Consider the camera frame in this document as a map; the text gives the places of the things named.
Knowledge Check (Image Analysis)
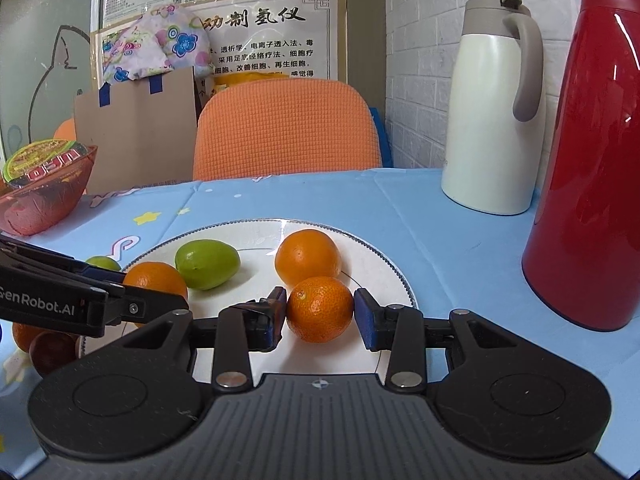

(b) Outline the blue printed tablecloth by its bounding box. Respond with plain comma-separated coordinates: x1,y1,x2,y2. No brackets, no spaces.
0,167,640,480

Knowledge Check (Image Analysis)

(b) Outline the green lidded snack cup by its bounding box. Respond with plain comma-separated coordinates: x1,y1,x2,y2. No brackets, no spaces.
2,138,96,187

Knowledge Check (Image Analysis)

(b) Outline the framed text wall poster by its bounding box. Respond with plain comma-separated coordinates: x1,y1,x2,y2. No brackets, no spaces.
90,0,348,112

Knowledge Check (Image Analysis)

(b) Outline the yellow plastic bag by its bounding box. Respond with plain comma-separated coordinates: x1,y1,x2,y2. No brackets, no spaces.
212,72,292,97

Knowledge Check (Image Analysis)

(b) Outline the white thermos jug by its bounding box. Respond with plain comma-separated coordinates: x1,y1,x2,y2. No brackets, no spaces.
440,0,547,216

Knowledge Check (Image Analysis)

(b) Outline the red plastic bowl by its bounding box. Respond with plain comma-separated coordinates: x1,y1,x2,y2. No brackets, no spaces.
0,145,99,237

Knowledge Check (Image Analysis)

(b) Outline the small orange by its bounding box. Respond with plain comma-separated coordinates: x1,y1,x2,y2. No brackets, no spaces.
286,276,355,344

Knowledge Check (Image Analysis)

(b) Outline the green mango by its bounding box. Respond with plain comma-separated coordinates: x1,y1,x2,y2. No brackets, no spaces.
174,240,241,291

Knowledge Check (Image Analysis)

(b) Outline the orange with green stem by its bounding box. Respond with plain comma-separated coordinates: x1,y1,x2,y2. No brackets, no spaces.
11,322,47,354

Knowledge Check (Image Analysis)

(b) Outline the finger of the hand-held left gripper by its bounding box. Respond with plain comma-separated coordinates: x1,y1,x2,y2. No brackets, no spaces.
106,294,191,328
0,233,127,296

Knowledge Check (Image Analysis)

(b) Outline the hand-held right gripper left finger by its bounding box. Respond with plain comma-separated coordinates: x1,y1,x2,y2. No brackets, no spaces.
117,287,288,394

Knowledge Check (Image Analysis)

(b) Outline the cardboard box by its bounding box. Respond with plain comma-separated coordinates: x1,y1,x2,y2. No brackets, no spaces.
73,67,201,196

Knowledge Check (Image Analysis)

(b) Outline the small green fruit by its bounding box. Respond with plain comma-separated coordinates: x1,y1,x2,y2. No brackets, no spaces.
84,255,123,274

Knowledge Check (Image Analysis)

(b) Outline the white round plate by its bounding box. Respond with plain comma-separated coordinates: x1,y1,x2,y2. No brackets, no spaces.
76,217,419,387

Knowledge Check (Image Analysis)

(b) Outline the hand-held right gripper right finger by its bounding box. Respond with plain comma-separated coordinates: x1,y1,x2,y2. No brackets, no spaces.
353,287,521,394

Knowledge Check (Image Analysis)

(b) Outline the large orange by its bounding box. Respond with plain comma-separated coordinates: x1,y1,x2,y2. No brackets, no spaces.
274,229,344,289

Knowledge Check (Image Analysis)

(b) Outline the red thermos flask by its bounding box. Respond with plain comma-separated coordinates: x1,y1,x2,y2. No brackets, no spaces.
521,0,640,332

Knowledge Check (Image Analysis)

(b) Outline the orange chair back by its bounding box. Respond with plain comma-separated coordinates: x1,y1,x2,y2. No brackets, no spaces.
192,79,384,182

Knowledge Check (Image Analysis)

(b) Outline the dark red plum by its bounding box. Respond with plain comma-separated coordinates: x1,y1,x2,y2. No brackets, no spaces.
28,331,81,377

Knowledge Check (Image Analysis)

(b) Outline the floral cloth bag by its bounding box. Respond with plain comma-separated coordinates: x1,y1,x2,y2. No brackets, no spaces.
102,3,214,84

